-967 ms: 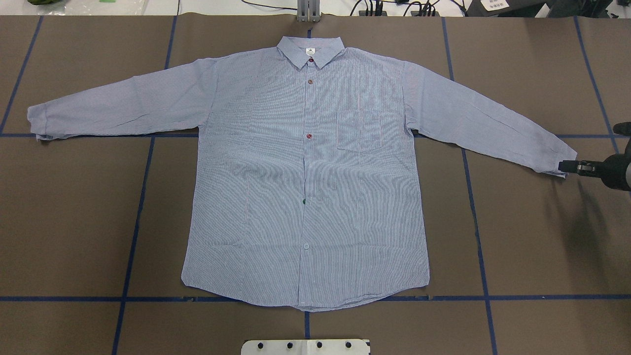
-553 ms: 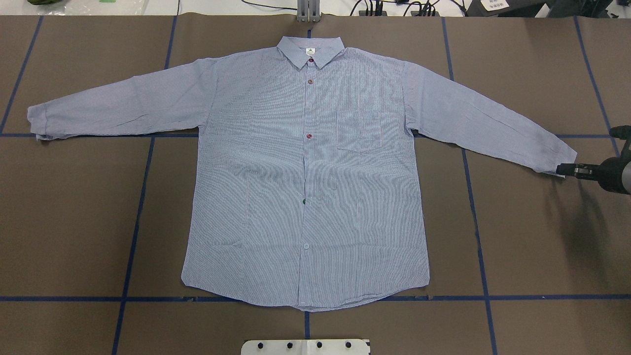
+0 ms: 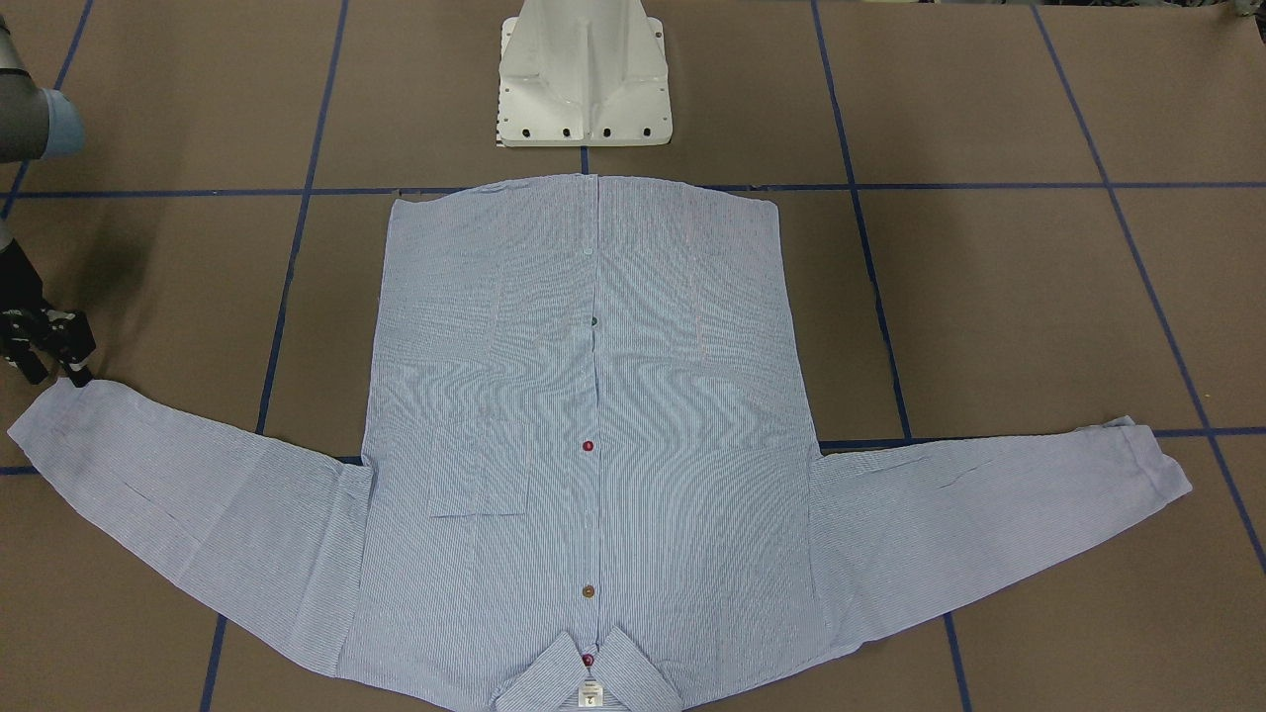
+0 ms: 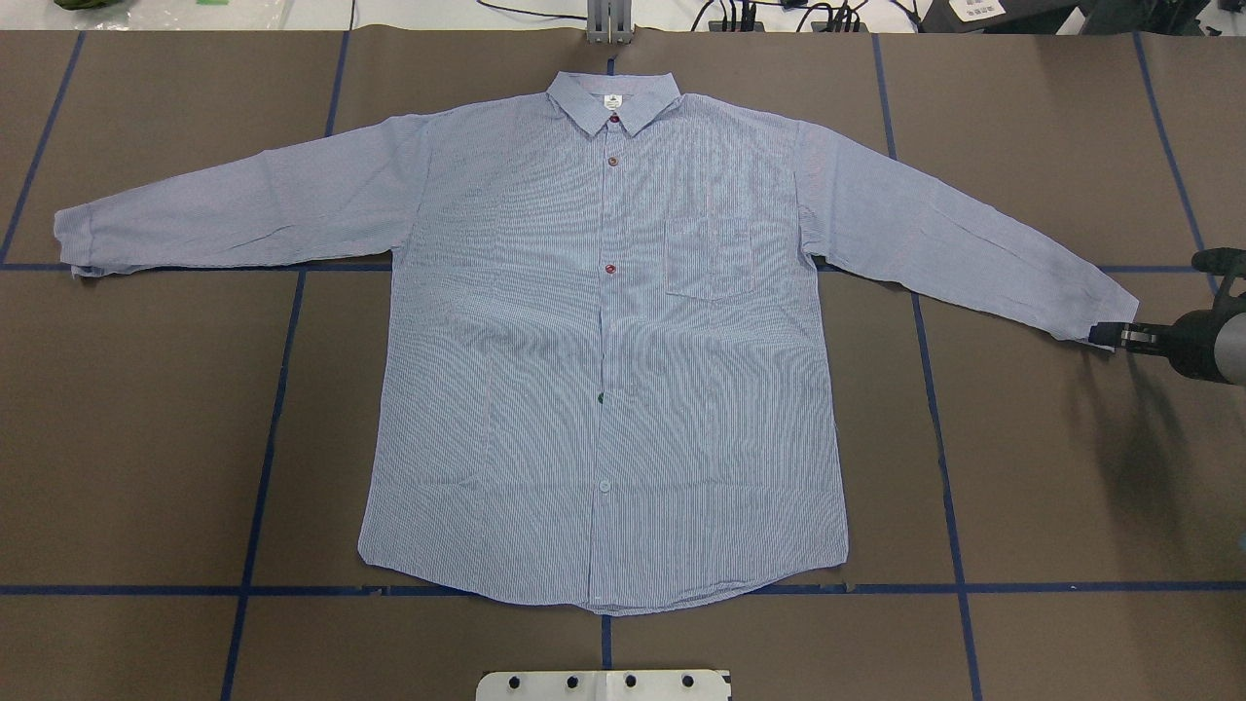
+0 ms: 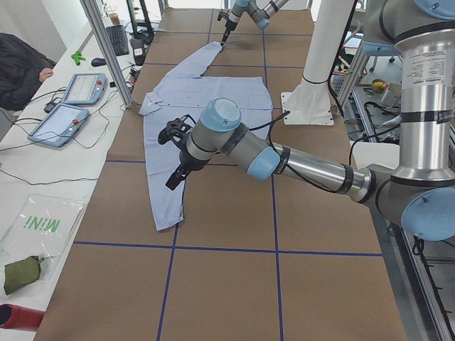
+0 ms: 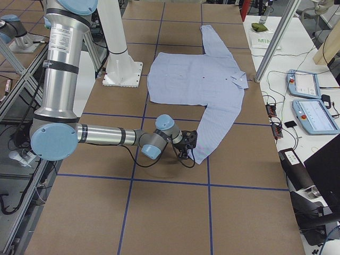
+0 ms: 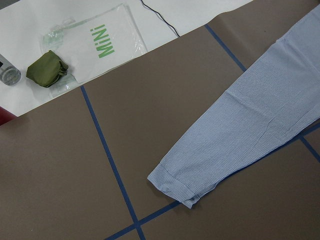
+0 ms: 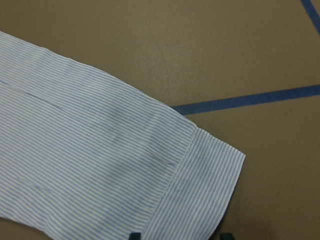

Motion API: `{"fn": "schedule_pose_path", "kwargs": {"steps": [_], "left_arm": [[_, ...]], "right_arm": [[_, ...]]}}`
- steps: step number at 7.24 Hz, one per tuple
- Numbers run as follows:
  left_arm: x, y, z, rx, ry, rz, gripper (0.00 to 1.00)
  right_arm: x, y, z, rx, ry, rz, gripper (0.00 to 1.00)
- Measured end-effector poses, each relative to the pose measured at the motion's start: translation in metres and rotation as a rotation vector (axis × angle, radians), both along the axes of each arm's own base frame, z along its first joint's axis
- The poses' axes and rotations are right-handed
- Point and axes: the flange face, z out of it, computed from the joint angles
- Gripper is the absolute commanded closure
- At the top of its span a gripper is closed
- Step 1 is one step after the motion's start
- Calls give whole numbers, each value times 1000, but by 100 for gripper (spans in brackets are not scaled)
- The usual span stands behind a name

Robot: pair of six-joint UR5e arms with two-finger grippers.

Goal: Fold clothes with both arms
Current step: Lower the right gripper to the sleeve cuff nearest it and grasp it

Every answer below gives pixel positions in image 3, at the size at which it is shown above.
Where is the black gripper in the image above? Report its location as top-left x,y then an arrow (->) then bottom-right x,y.
1,237 -> 96,388

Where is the light blue striped shirt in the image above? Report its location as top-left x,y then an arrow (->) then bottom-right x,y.
9,175 -> 1190,711

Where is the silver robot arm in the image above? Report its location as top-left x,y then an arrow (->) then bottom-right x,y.
1,22 -> 96,388

